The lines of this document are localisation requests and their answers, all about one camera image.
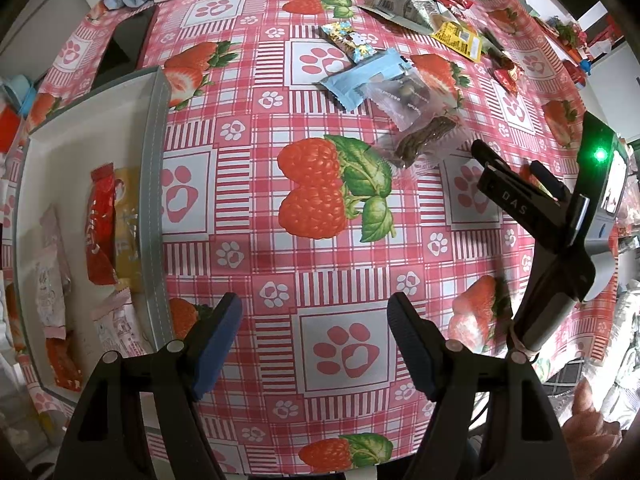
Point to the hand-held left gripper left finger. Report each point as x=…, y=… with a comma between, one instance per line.
x=220, y=340

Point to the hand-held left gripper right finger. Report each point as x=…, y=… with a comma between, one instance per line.
x=405, y=335

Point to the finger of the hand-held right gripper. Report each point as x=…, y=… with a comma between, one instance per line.
x=515, y=197
x=545, y=180

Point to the pink white snack packet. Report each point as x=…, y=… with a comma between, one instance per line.
x=120, y=320

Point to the clear packet of brown sticks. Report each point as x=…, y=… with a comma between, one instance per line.
x=425, y=137

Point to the yellow orange snack packet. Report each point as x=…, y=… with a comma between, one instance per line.
x=127, y=225

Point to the orange red snack packet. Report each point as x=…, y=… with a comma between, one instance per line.
x=65, y=365

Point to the grey storage bin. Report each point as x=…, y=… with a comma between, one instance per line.
x=155, y=185

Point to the pale pink snack packet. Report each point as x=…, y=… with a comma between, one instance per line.
x=50, y=280

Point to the clear packet of round snacks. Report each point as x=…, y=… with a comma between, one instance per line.
x=400, y=97

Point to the person's right hand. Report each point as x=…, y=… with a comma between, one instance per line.
x=590, y=445

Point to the small blue toy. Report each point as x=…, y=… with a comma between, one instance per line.
x=585, y=66

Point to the red gold candy wrapper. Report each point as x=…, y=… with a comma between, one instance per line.
x=507, y=72

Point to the small flower pot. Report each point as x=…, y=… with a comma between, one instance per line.
x=570, y=32

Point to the dark green seaweed packet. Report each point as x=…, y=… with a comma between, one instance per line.
x=492, y=42

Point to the light blue snack packet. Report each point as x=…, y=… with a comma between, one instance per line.
x=357, y=77

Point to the silver crumpled snack bag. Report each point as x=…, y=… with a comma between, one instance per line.
x=405, y=7

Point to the cartoon cat candy packet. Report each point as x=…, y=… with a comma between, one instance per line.
x=350, y=40

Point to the red box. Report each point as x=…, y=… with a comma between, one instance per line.
x=9, y=127

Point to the light blue container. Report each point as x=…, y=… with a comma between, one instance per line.
x=20, y=92

